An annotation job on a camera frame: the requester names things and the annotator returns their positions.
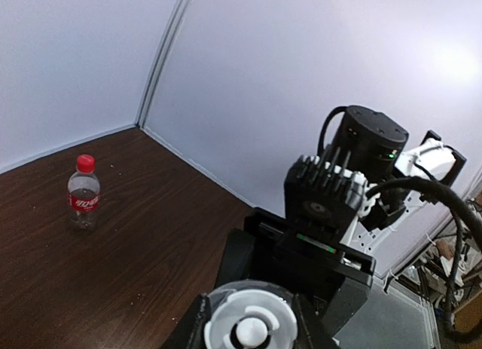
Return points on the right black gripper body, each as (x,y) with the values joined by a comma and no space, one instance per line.
(303,259)

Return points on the white bottle cap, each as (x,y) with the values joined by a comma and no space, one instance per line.
(251,318)

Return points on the large clear plastic bottle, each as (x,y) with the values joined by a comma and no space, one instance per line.
(219,295)

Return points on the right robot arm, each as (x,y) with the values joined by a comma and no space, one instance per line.
(366,177)

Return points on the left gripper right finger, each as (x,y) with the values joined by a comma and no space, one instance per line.
(311,333)

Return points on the small cola bottle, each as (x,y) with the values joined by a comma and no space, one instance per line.
(84,189)

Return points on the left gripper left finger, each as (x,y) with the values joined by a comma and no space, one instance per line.
(189,332)

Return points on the right rear frame post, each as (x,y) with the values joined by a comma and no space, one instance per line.
(164,48)

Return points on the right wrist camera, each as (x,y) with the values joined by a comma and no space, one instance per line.
(324,196)

